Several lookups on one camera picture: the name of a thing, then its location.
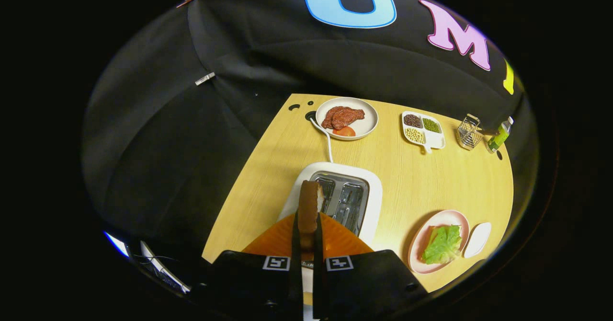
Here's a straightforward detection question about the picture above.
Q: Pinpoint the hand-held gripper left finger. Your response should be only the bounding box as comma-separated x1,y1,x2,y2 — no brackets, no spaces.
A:
191,211,304,321

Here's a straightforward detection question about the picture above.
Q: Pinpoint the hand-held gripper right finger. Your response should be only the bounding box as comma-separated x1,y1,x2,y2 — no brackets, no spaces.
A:
313,211,428,321

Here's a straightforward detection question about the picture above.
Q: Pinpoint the toasted bread slice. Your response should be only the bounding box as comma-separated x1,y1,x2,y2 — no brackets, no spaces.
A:
297,180,325,251

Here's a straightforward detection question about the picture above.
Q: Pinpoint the green lettuce leaf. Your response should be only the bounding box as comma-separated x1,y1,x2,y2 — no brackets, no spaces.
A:
421,224,463,265

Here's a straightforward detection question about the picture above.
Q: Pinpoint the white toaster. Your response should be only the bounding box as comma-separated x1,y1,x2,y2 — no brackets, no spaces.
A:
278,162,384,246

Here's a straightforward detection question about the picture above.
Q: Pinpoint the pink round plate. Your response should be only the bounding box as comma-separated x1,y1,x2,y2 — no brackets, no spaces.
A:
408,209,470,275

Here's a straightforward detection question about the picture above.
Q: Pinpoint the white round plate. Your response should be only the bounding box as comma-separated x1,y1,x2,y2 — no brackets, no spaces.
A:
315,97,379,141

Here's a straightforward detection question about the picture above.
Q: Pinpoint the brown meat slice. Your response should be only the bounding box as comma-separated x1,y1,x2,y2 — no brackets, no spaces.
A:
321,106,365,130

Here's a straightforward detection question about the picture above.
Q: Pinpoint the white square plate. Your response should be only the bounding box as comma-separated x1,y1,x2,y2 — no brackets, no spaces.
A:
463,222,492,259

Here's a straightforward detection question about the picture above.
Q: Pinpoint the white divided dish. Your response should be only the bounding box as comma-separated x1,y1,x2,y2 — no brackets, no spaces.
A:
401,111,446,154

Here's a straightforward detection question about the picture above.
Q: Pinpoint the lit screen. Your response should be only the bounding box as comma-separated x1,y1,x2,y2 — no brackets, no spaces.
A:
103,230,131,259

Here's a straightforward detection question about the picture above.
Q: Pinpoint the green label bottle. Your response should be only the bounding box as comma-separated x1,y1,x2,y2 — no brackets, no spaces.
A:
487,116,514,154

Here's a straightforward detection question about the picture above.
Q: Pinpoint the black backdrop cloth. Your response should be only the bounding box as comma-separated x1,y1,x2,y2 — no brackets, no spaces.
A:
81,0,539,264

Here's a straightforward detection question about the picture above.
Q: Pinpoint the white toaster cable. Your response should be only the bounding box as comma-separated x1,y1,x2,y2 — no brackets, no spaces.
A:
309,115,334,163

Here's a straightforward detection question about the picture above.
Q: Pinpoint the metal wire holder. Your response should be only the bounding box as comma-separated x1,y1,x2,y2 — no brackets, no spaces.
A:
456,114,484,150

